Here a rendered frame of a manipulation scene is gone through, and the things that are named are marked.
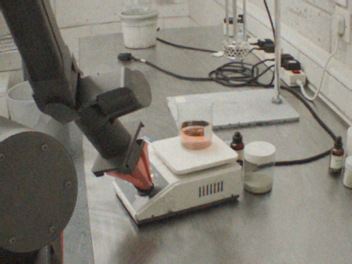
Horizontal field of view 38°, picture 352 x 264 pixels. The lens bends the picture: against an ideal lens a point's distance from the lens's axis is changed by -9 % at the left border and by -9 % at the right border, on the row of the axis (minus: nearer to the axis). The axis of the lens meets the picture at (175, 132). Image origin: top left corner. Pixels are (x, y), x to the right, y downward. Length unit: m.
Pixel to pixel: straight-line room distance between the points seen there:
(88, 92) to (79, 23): 2.53
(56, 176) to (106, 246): 0.64
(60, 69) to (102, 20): 2.60
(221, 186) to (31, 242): 0.72
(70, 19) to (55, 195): 3.06
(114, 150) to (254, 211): 0.28
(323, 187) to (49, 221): 0.83
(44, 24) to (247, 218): 0.50
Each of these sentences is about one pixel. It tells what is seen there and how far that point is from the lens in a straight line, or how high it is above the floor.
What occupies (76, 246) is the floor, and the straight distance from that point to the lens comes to 2.15.
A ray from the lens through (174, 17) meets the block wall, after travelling 3.36.
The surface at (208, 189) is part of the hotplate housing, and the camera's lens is 0.94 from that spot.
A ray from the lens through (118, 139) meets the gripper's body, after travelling 0.83.
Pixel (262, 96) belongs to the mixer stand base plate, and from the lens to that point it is 1.42.
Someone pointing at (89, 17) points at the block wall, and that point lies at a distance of 3.29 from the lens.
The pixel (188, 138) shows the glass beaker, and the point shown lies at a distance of 0.94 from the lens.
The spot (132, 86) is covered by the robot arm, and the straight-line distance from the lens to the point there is 0.76.
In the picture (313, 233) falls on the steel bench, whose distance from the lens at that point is 0.90.
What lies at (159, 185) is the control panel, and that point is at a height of 0.81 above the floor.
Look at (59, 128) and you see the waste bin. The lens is 2.55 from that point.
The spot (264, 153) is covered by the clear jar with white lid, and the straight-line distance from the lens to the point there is 0.97.
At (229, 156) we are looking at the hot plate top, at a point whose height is 0.84.
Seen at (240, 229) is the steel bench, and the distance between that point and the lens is 0.90.
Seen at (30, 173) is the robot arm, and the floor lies 1.16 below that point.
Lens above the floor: 1.27
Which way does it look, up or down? 25 degrees down
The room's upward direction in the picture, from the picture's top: 2 degrees counter-clockwise
